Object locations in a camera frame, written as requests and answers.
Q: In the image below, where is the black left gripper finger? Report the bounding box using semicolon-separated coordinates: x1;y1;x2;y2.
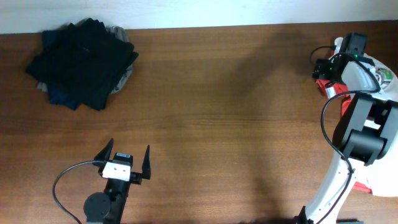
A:
142;145;151;180
94;138;114;161

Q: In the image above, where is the white printed t-shirt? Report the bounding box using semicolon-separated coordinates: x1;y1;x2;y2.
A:
334;37;398;198

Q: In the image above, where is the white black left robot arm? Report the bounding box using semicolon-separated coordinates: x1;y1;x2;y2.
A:
83;139;151;224

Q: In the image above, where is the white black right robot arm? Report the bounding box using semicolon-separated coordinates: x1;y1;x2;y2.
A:
294;32;397;223

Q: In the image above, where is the navy folded garment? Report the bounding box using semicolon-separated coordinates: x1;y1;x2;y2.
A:
37;30;81;111

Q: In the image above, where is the black folded garment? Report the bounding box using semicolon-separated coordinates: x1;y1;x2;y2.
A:
26;18;139;111

